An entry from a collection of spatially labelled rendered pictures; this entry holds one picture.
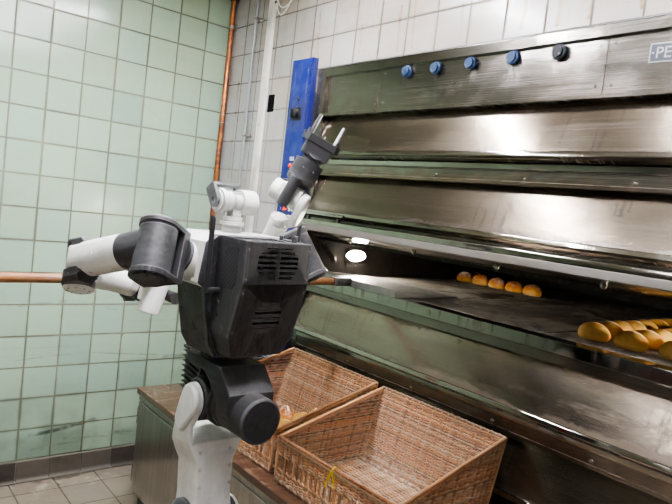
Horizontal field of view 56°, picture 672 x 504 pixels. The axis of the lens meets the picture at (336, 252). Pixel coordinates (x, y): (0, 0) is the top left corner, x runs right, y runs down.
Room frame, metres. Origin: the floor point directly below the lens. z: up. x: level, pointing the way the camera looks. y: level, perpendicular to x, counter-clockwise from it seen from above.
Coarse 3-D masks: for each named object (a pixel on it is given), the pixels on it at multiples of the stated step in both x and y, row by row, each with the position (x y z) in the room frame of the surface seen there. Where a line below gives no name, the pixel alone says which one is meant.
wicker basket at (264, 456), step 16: (288, 352) 2.75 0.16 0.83; (304, 352) 2.71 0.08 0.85; (272, 368) 2.70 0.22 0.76; (288, 368) 2.75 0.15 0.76; (304, 368) 2.67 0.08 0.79; (320, 368) 2.61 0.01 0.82; (336, 368) 2.53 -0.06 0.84; (272, 384) 2.71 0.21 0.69; (288, 384) 2.71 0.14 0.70; (304, 384) 2.64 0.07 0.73; (320, 384) 2.58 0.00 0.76; (336, 384) 2.51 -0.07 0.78; (352, 384) 2.45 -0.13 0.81; (368, 384) 2.39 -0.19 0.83; (288, 400) 2.68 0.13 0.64; (304, 400) 2.61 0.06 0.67; (320, 400) 2.54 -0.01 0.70; (336, 400) 2.24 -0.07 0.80; (352, 400) 2.29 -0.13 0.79; (304, 416) 2.14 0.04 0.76; (240, 448) 2.20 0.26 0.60; (256, 448) 2.13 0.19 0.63; (272, 448) 2.06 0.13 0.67; (272, 464) 2.06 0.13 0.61
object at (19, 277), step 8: (0, 272) 1.76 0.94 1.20; (8, 272) 1.78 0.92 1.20; (16, 272) 1.79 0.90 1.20; (0, 280) 1.75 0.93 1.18; (8, 280) 1.77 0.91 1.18; (16, 280) 1.78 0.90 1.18; (24, 280) 1.79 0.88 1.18; (32, 280) 1.81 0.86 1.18; (40, 280) 1.82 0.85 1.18; (48, 280) 1.83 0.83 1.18; (56, 280) 1.85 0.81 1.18; (320, 280) 2.47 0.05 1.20; (328, 280) 2.50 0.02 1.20
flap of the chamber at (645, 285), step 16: (304, 224) 2.61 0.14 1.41; (368, 240) 2.32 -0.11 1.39; (384, 240) 2.23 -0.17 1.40; (400, 240) 2.17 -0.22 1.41; (448, 256) 2.12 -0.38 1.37; (464, 256) 1.95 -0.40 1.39; (480, 256) 1.90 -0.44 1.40; (496, 256) 1.86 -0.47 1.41; (512, 256) 1.82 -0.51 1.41; (528, 272) 1.95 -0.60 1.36; (544, 272) 1.81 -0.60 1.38; (560, 272) 1.69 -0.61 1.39; (576, 272) 1.66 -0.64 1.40; (592, 272) 1.62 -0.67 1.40; (608, 272) 1.59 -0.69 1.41; (624, 288) 1.68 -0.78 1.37; (640, 288) 1.58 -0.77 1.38; (656, 288) 1.50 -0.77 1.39
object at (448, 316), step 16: (336, 288) 2.64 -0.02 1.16; (352, 288) 2.56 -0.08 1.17; (384, 304) 2.41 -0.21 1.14; (400, 304) 2.34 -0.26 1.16; (416, 304) 2.28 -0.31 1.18; (448, 320) 2.16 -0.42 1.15; (464, 320) 2.11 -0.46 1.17; (480, 320) 2.06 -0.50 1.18; (496, 336) 2.00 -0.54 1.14; (512, 336) 1.96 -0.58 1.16; (528, 336) 1.91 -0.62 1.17; (544, 336) 1.89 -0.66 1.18; (560, 352) 1.83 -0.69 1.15; (576, 352) 1.79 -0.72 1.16; (592, 352) 1.75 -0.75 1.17; (608, 352) 1.75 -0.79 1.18; (608, 368) 1.71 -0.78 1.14; (624, 368) 1.68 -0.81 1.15; (640, 368) 1.65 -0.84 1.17; (656, 368) 1.62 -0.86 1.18
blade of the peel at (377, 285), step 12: (324, 276) 2.71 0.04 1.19; (336, 276) 2.65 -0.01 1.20; (348, 276) 2.90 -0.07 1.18; (360, 276) 2.95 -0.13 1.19; (360, 288) 2.53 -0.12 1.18; (372, 288) 2.47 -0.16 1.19; (384, 288) 2.42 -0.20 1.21; (396, 288) 2.64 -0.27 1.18; (408, 288) 2.69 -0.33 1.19; (420, 288) 2.74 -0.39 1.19
